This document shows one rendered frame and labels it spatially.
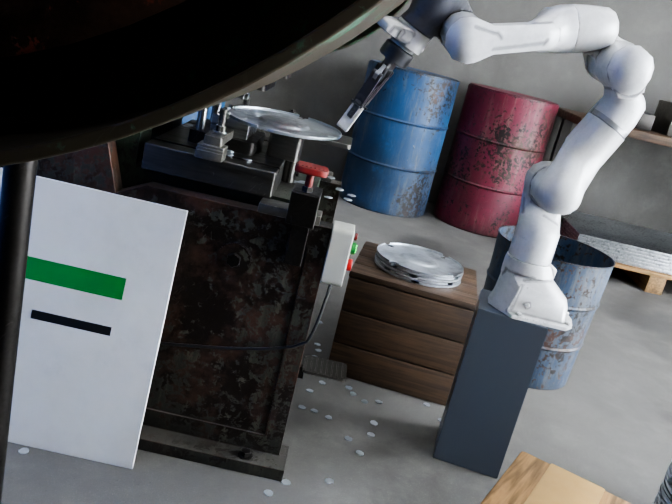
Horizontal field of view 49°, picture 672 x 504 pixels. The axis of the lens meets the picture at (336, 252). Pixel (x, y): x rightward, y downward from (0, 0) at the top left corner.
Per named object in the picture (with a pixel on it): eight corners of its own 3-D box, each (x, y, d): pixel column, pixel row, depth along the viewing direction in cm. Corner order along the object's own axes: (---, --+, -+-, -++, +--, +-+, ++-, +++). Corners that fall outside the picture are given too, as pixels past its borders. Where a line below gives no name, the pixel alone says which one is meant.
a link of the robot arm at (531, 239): (538, 248, 202) (566, 161, 195) (554, 269, 185) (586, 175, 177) (500, 239, 202) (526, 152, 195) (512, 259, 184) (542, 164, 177)
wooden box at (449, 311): (449, 358, 266) (476, 270, 256) (447, 406, 230) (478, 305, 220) (343, 328, 270) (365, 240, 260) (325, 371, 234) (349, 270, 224)
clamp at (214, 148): (234, 151, 176) (242, 108, 173) (221, 163, 160) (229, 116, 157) (210, 145, 176) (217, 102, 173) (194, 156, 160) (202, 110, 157)
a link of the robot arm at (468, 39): (565, 0, 173) (434, 3, 171) (594, 14, 156) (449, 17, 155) (558, 48, 178) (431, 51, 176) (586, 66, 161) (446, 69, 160)
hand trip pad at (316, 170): (322, 201, 157) (330, 166, 155) (320, 207, 151) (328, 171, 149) (290, 193, 157) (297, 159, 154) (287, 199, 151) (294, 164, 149)
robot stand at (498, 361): (498, 446, 214) (545, 306, 201) (497, 479, 197) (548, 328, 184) (438, 427, 217) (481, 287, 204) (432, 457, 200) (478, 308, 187)
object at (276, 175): (291, 164, 208) (296, 143, 206) (270, 198, 165) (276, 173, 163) (188, 139, 207) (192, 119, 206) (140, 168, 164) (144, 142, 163)
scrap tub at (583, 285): (556, 353, 296) (595, 242, 282) (585, 403, 256) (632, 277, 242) (456, 330, 296) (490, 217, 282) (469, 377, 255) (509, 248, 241)
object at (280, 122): (319, 146, 166) (320, 143, 166) (205, 114, 172) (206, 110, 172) (354, 133, 192) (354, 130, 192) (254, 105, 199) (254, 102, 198)
